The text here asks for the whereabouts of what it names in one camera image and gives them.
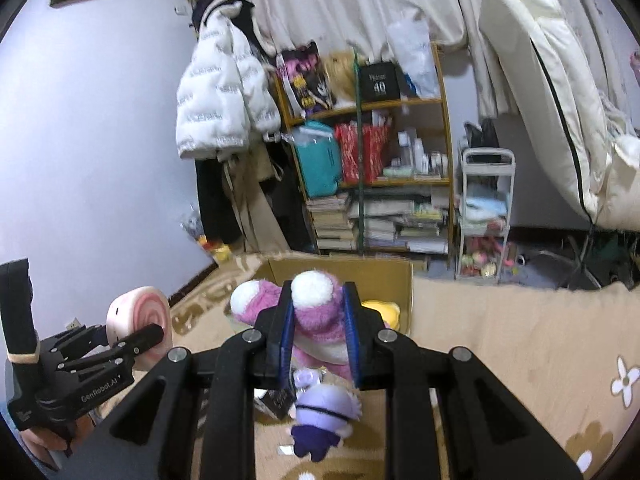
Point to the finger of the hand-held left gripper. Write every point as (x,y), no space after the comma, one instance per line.
(82,336)
(135,342)

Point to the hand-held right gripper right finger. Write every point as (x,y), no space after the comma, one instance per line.
(352,347)

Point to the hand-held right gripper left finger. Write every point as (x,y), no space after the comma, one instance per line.
(286,342)

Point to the pink swirl roll plush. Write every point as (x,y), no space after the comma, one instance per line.
(142,310)

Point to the pink and white plush bear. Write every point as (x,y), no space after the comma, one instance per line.
(320,320)

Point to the cardboard box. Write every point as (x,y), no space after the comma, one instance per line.
(390,280)

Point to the person's left hand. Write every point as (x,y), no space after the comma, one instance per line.
(47,442)

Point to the yellow plush toy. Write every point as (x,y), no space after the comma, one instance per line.
(382,312)

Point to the glossy black tag card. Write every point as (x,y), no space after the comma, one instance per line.
(272,402)

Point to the purple plush toy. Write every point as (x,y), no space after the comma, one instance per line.
(325,405)

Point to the yellow and red toys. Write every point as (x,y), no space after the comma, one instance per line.
(216,250)

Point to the stack of old books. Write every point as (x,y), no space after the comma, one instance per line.
(332,225)

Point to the pile of books and papers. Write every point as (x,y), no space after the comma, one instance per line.
(405,225)

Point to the beige trench coat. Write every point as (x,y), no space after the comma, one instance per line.
(255,210)

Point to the dark hanging coat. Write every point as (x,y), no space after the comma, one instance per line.
(292,200)

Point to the beige flower patterned blanket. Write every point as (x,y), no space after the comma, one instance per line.
(500,335)

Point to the pile of small toys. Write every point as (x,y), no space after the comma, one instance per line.
(480,260)

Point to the black long coat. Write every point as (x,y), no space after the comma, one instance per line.
(215,200)

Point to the teal bag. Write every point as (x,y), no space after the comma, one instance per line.
(317,165)

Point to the green pole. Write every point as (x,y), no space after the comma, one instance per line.
(359,160)

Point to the light blue cloth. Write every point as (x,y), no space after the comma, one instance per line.
(482,206)

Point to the red gift bag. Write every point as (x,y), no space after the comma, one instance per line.
(362,152)

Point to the group of cosmetic bottles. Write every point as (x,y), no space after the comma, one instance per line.
(420,155)

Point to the white trolley cart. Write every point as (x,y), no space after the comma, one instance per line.
(487,155)

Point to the wooden shelf unit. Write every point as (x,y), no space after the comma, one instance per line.
(395,105)

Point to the white puffer jacket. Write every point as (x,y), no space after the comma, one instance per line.
(215,100)

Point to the cartoon print bag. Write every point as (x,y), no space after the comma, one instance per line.
(305,80)

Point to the black printed paper bag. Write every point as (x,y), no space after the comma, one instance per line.
(380,82)

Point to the clear plastic bag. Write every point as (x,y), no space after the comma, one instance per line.
(415,55)

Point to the white folded mattress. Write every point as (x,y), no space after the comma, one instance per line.
(540,60)

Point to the black hanging garment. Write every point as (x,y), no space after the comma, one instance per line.
(212,5)

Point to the beige curtain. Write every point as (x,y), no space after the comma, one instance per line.
(350,0)

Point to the wall outlet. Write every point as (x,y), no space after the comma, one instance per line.
(75,325)

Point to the metal folding frame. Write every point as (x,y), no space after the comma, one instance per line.
(580,260)

